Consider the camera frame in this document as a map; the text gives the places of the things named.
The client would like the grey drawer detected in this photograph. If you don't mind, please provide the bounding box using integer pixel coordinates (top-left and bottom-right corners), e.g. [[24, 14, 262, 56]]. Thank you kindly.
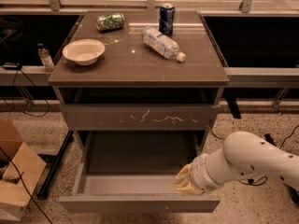
[[60, 131, 220, 213]]

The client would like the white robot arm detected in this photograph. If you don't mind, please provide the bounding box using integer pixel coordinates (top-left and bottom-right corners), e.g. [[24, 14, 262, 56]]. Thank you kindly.
[[175, 132, 299, 194]]

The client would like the grey drawer cabinet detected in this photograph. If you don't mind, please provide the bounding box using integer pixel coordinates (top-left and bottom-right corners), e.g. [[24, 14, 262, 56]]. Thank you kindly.
[[47, 9, 231, 152]]

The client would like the black left table leg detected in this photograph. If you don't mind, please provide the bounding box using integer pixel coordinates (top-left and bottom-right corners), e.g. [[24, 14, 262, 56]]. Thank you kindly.
[[36, 131, 74, 200]]

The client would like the clear plastic water bottle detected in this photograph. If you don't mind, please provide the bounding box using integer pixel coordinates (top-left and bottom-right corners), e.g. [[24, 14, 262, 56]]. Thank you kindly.
[[141, 26, 186, 63]]

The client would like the white paper bowl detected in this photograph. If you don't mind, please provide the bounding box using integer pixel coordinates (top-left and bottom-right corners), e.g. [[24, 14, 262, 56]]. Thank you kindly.
[[63, 39, 106, 66]]

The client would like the blue soda can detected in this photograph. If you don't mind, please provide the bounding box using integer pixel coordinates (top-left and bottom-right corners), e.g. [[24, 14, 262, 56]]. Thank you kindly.
[[159, 3, 176, 35]]

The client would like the cardboard box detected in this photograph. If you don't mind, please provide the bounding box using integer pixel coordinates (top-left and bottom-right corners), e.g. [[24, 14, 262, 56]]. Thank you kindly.
[[0, 119, 46, 221]]

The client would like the green soda can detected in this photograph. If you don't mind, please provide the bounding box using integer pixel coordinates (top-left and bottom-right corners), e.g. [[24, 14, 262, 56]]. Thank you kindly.
[[95, 13, 125, 32]]

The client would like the small bottle on ledge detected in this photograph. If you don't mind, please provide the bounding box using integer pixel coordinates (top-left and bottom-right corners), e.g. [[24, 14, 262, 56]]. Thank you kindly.
[[37, 43, 54, 72]]

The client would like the black device on ledge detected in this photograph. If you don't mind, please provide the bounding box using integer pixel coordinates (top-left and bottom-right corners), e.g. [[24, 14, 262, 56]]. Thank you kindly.
[[3, 63, 22, 70]]

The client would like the black cable on floor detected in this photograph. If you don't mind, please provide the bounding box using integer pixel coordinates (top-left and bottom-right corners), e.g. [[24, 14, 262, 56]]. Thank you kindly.
[[207, 123, 299, 187]]

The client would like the black cable over box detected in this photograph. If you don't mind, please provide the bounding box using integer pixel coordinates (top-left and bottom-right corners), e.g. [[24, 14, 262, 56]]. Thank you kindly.
[[0, 147, 53, 224]]

